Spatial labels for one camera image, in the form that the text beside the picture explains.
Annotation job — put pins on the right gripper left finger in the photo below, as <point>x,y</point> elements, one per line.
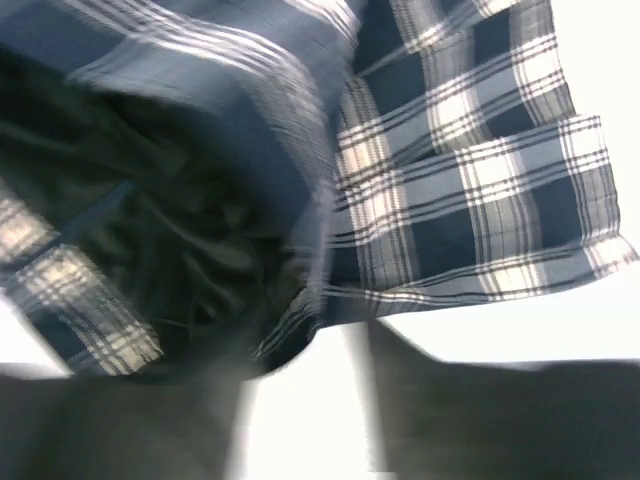
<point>166,423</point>

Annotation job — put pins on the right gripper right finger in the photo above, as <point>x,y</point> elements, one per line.
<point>437,420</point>

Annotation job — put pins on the navy plaid pleated skirt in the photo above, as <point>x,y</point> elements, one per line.
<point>167,164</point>

